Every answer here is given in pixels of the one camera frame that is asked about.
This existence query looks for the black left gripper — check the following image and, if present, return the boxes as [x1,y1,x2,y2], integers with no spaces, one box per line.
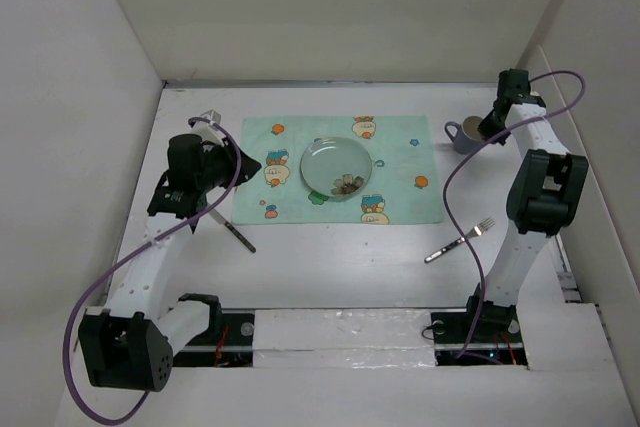
[195,137,259,192]

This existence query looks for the black handled table knife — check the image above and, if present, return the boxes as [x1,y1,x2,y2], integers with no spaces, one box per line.
[209,209,257,254]

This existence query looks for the lilac ceramic mug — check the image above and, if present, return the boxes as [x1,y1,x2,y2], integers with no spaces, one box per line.
[444,116,484,155]

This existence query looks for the pale green floral plate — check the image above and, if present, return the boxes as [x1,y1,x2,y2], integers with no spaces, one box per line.
[299,137,373,201]

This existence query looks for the silver metal fork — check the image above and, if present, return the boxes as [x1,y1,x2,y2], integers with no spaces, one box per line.
[424,218,495,264]

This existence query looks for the green cartoon print cloth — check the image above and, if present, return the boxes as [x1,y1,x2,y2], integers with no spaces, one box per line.
[232,115,443,225]

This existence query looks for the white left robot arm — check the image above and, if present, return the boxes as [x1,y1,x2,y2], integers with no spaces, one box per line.
[78,133,261,392]

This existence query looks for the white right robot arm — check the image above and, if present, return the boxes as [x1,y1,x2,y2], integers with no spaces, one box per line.
[462,69,589,341]

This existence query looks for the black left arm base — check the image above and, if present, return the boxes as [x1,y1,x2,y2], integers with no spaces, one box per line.
[173,309,255,368]

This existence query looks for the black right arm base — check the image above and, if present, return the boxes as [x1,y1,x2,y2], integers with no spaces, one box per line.
[421,295,528,366]

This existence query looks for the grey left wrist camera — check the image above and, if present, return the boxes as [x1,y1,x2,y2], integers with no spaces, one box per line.
[188,110,224,145]

